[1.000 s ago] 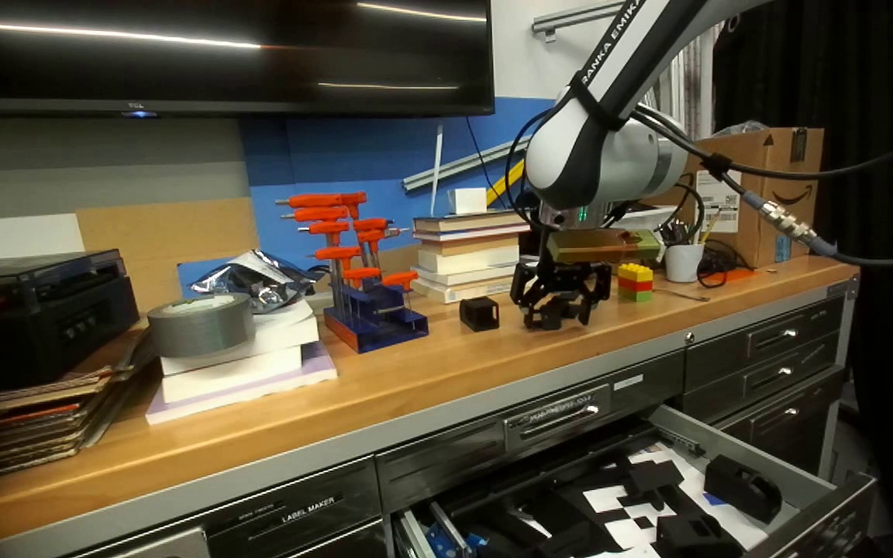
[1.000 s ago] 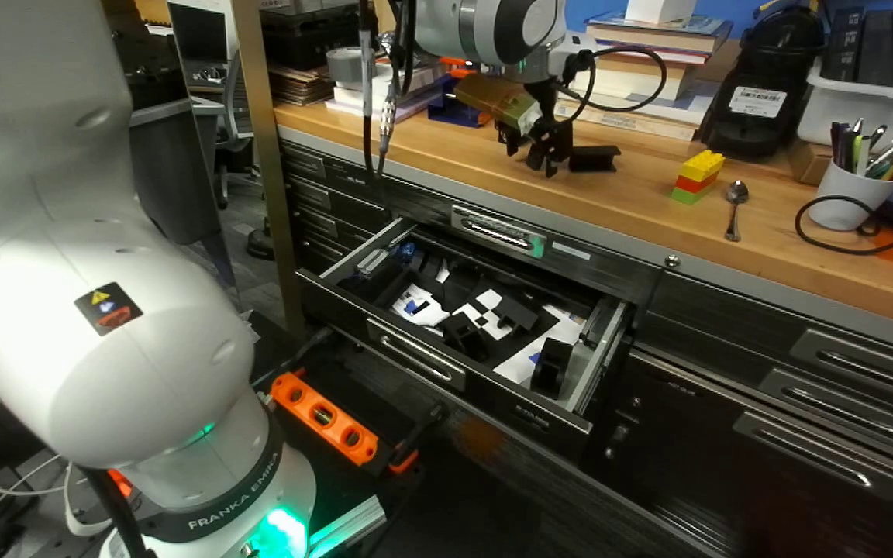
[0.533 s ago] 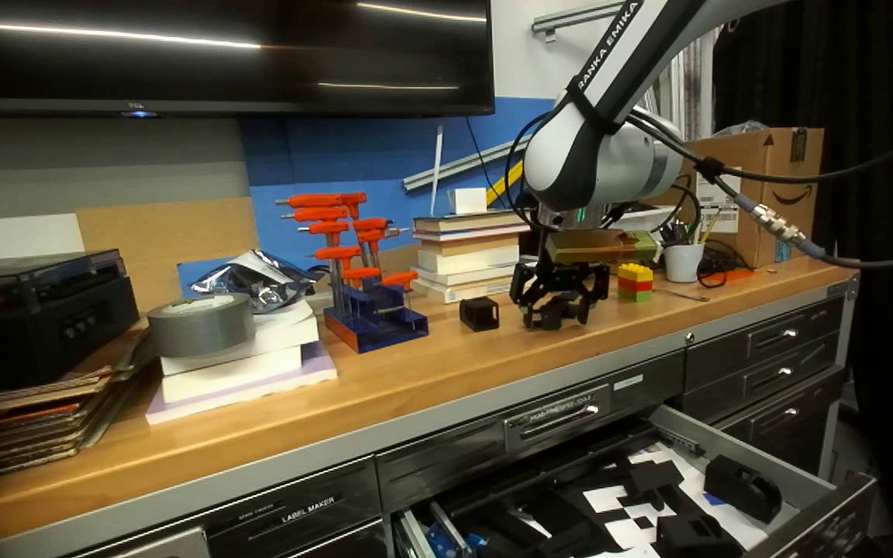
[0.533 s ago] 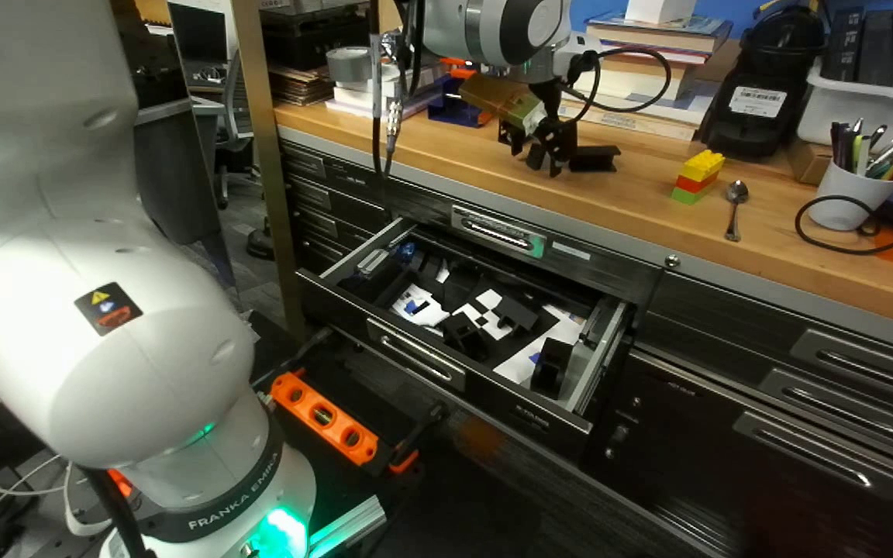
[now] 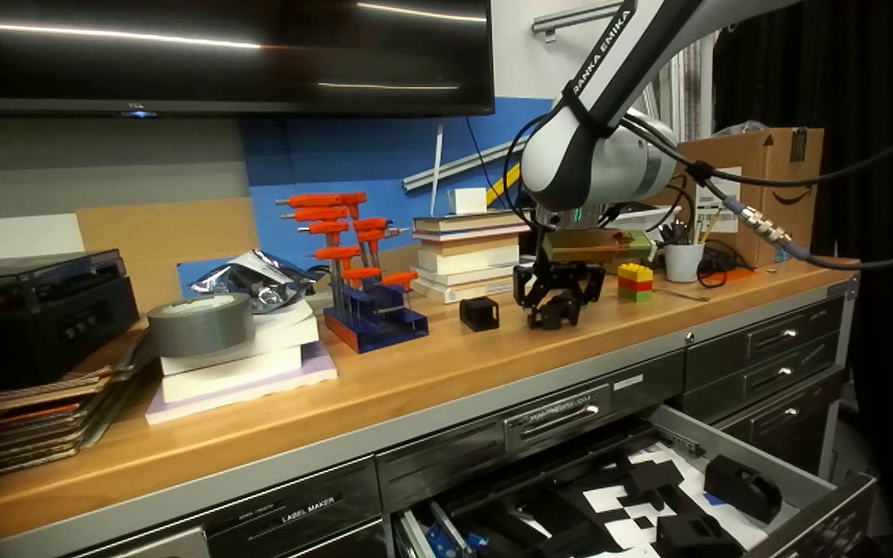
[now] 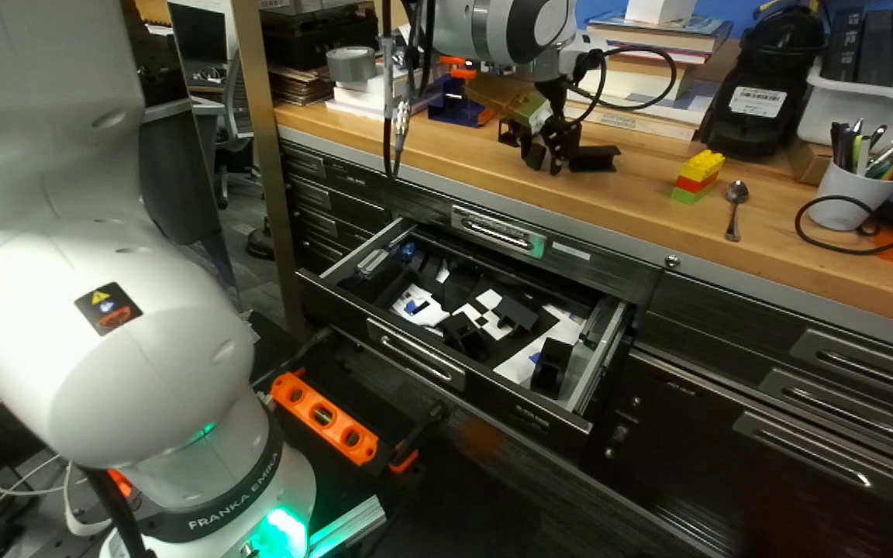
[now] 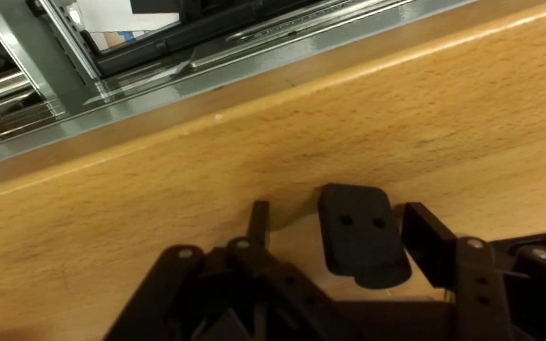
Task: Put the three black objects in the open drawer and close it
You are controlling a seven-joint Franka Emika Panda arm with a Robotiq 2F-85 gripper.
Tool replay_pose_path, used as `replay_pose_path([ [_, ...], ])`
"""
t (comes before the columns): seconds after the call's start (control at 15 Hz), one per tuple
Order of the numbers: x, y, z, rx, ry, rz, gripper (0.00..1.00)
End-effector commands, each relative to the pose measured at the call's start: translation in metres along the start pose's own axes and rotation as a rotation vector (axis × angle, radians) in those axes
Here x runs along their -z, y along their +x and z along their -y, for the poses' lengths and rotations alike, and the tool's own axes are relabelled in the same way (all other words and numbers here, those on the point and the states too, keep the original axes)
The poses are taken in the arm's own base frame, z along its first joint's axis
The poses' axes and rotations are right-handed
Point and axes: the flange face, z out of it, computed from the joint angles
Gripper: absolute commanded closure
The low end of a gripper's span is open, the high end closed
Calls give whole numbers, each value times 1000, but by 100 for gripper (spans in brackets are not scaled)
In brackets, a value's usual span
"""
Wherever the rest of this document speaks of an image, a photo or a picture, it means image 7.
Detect black plastic block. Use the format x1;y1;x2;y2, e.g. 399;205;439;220
316;184;413;290

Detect metal drawer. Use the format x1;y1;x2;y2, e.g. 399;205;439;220
32;0;413;84

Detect white paper sheet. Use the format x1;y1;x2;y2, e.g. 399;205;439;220
71;0;181;54

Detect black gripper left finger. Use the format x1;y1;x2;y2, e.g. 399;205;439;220
104;199;325;341

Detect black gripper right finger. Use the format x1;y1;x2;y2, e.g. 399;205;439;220
401;201;546;341

